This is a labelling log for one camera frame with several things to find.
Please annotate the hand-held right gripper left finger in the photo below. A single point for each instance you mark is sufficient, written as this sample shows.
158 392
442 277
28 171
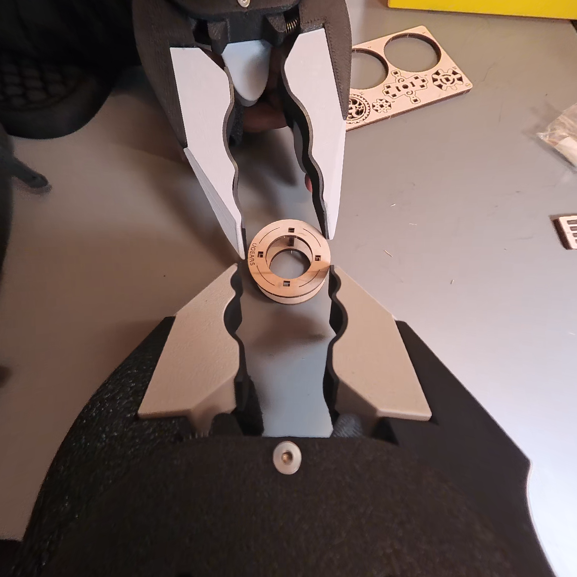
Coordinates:
194 360

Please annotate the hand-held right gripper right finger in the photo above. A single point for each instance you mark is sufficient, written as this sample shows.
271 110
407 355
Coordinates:
378 360

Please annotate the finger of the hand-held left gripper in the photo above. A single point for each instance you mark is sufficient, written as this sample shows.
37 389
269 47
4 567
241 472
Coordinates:
322 112
203 112

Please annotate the person's left forearm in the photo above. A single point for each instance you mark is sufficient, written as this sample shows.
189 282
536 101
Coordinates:
90 18

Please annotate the grey desk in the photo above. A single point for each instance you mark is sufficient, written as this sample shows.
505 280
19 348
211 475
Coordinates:
450 315

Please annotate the person's left hand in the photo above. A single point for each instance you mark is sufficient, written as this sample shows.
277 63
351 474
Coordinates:
266 115

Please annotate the wooden puzzle part sheet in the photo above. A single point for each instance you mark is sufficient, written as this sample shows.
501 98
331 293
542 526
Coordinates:
450 56

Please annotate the yellow plastic bin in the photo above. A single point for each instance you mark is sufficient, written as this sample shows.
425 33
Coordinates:
473 7

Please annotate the person's black hoodie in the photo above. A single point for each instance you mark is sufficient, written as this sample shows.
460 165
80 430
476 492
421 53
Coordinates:
3 203

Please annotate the clear plastic bag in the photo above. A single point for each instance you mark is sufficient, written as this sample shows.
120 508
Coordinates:
563 135

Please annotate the small slotted wooden frame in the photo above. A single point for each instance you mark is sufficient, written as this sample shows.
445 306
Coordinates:
559 219

